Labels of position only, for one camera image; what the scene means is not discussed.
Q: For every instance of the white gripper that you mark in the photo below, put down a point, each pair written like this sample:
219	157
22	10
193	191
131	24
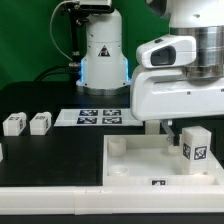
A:
160	94

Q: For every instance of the white square table top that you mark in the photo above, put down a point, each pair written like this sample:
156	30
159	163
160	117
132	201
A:
149	160

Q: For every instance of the white L-shaped obstacle fence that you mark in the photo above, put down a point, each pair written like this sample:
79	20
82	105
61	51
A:
48	176

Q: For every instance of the white marker base plate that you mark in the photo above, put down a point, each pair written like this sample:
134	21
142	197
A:
96	117

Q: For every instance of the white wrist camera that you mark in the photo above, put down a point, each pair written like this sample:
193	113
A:
167	51

